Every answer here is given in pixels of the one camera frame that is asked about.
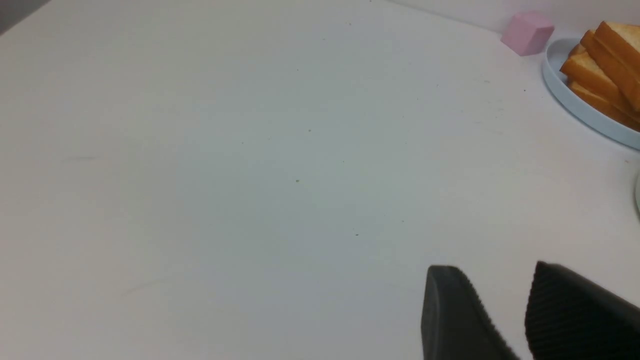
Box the light blue bread plate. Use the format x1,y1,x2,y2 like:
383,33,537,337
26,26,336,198
541,38,640,150

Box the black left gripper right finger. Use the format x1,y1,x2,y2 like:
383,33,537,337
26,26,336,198
525,260,640,360

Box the pink foam cube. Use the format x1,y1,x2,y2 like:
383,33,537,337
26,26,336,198
500,11,555,57

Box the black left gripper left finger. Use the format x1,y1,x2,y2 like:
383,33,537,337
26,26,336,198
421,265,519,360

